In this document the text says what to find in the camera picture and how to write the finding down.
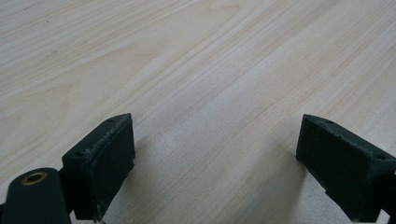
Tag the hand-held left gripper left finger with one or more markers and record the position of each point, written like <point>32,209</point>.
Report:
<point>102,165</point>

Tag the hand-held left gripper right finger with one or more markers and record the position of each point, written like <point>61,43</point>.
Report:
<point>345,168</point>

